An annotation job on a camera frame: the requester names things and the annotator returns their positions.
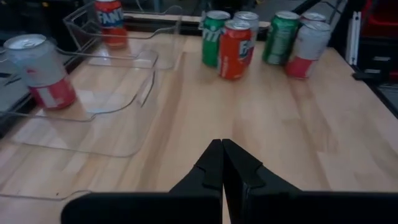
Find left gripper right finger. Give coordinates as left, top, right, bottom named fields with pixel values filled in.
left=222, top=139, right=398, bottom=224

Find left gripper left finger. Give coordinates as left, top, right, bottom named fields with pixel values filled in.
left=60, top=139, right=224, bottom=224

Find clear plastic bin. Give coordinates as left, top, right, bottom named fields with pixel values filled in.
left=0, top=46, right=158, bottom=158
left=0, top=188, right=93, bottom=224
left=63, top=1, right=183, bottom=71

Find green Sprite can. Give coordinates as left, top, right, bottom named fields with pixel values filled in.
left=262, top=10, right=302, bottom=66
left=201, top=10, right=231, bottom=68

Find red storage crate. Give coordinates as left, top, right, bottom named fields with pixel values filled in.
left=362, top=0, right=398, bottom=40

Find white metal post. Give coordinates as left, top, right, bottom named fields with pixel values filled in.
left=346, top=11, right=362, bottom=67

